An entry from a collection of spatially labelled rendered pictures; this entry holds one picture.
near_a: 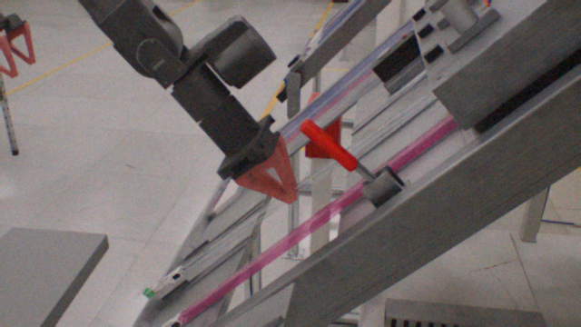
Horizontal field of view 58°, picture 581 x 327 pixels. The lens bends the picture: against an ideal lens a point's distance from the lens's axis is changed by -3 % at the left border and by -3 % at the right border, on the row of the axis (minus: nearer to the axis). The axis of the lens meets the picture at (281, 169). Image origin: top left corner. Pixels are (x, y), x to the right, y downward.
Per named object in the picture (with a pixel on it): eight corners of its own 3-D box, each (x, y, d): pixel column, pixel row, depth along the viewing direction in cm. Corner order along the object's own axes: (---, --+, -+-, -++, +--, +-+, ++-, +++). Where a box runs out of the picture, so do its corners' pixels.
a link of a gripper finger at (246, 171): (318, 170, 72) (272, 117, 70) (312, 196, 66) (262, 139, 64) (279, 196, 75) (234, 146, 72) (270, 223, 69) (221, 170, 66)
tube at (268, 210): (148, 300, 81) (143, 294, 81) (152, 293, 82) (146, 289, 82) (433, 102, 61) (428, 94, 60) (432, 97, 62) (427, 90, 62)
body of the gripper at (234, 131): (279, 123, 71) (241, 79, 69) (265, 155, 62) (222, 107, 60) (242, 149, 74) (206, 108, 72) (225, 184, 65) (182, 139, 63)
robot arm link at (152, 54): (141, 36, 66) (129, 54, 59) (210, -26, 64) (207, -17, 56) (207, 104, 71) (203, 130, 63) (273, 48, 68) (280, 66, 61)
